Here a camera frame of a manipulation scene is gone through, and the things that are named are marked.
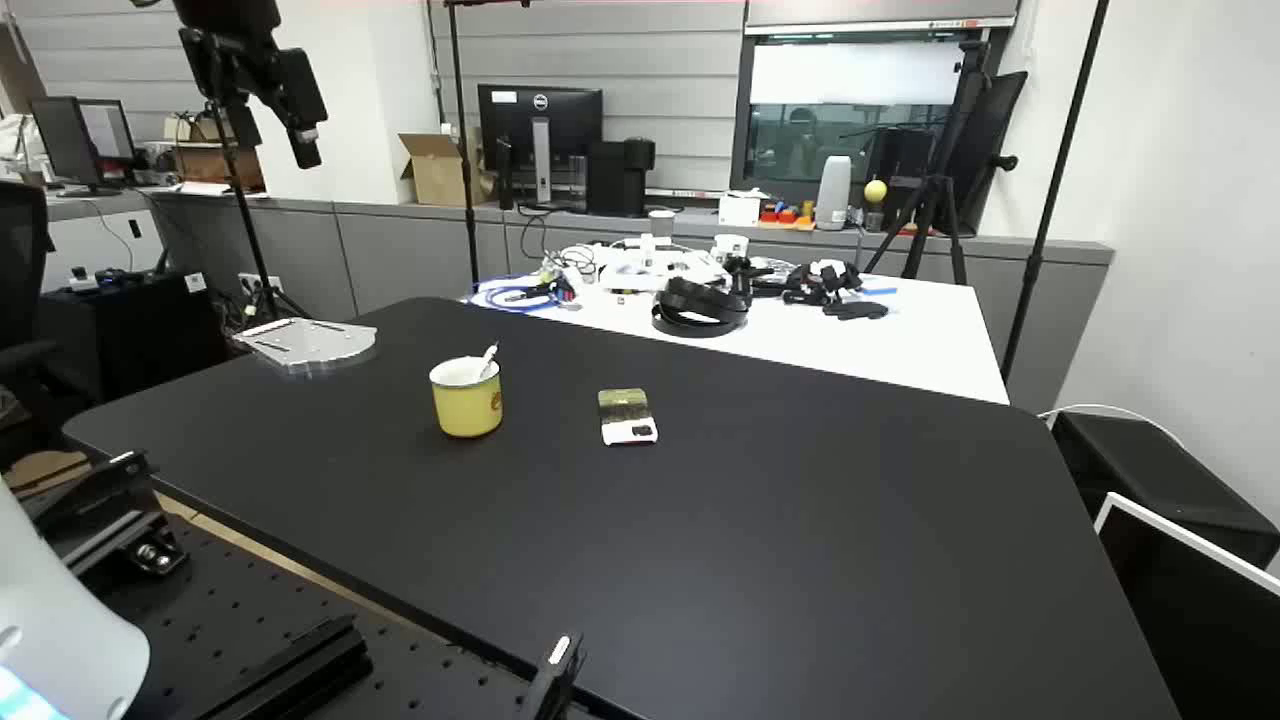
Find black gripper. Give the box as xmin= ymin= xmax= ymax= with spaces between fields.
xmin=171 ymin=0 xmax=334 ymax=171

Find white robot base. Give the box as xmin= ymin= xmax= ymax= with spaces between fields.
xmin=0 ymin=475 xmax=158 ymax=720

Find yellow cup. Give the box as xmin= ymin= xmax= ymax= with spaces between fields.
xmin=426 ymin=353 xmax=508 ymax=442

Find slim black tripod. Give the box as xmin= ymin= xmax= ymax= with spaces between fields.
xmin=214 ymin=131 xmax=312 ymax=322

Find open cardboard box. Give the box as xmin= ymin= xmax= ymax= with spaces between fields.
xmin=398 ymin=129 xmax=474 ymax=212

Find small grey monitor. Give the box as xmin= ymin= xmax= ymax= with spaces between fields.
xmin=27 ymin=91 xmax=142 ymax=193

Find black vertical pole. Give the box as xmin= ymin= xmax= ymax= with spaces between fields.
xmin=442 ymin=0 xmax=487 ymax=292

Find black low cabinet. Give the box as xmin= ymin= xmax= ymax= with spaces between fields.
xmin=35 ymin=267 xmax=231 ymax=405

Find black computer monitor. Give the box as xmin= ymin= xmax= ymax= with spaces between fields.
xmin=477 ymin=78 xmax=608 ymax=207

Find black office chair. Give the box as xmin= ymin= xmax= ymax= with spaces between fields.
xmin=0 ymin=176 xmax=63 ymax=411

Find black computer tower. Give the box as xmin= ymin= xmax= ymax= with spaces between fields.
xmin=585 ymin=134 xmax=659 ymax=220

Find small green card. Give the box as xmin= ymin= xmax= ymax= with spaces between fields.
xmin=592 ymin=383 xmax=658 ymax=415

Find black VR headset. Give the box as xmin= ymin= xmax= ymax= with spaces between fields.
xmin=648 ymin=271 xmax=752 ymax=339

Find white small container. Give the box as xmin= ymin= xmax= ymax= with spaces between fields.
xmin=716 ymin=188 xmax=768 ymax=228

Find black optical breadboard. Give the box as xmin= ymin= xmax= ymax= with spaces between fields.
xmin=77 ymin=498 xmax=612 ymax=720

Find white bottle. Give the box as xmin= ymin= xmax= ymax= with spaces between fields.
xmin=812 ymin=151 xmax=858 ymax=230

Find dark window screen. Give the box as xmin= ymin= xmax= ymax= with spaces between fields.
xmin=738 ymin=29 xmax=1024 ymax=217

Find thin black light stand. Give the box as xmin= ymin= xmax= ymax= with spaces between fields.
xmin=998 ymin=0 xmax=1118 ymax=379

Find black cube seat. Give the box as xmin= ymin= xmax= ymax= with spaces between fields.
xmin=1050 ymin=407 xmax=1280 ymax=569

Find white-edged black board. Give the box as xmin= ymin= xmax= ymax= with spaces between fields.
xmin=1092 ymin=486 xmax=1280 ymax=720

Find black mounting bracket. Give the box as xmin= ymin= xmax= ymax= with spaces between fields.
xmin=22 ymin=446 xmax=191 ymax=585

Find black metal rail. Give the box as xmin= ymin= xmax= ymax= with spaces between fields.
xmin=195 ymin=614 xmax=377 ymax=720

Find black headphones with cable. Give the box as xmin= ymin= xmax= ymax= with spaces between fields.
xmin=775 ymin=255 xmax=891 ymax=322

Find black camera tripod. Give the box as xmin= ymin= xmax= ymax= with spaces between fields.
xmin=861 ymin=35 xmax=1034 ymax=289

